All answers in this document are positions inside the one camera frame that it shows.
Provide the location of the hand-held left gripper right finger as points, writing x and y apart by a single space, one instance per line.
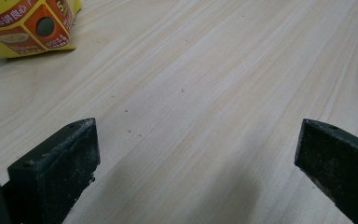
338 161

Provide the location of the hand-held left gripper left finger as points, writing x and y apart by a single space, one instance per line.
56 168

